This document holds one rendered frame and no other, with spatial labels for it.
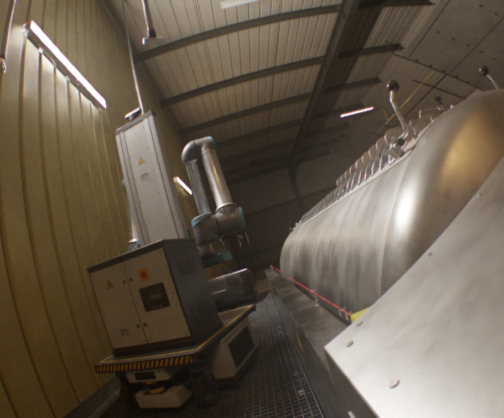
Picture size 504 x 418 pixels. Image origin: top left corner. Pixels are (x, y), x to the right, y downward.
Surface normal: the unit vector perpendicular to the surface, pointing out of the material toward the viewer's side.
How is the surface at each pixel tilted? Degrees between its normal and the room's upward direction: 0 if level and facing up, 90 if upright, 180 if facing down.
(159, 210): 90
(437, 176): 63
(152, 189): 90
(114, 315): 90
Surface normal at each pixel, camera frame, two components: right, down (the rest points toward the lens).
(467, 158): -0.36, -0.38
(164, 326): -0.28, -0.06
